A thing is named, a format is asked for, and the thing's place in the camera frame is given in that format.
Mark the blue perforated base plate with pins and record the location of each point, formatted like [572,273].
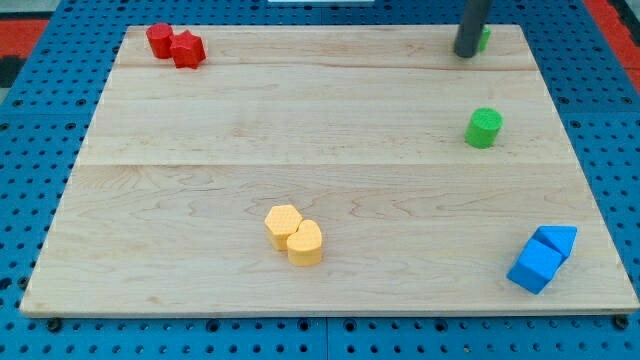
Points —
[47,111]

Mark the green star block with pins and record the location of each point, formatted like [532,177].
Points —
[484,38]

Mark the red cylinder block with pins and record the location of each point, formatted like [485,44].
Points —
[160,36]

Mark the yellow hexagon block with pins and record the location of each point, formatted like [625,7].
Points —
[281,222]

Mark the light wooden board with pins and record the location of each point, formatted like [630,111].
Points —
[361,129]

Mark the blue cube block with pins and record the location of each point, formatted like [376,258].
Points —
[535,267]

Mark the green cylinder block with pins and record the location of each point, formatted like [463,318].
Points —
[483,128]

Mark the blue triangle block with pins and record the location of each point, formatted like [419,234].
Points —
[560,238]

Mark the yellow heart block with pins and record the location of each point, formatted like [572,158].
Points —
[305,245]

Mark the red star block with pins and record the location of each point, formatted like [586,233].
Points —
[187,50]

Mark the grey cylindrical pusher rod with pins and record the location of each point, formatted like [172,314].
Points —
[471,27]

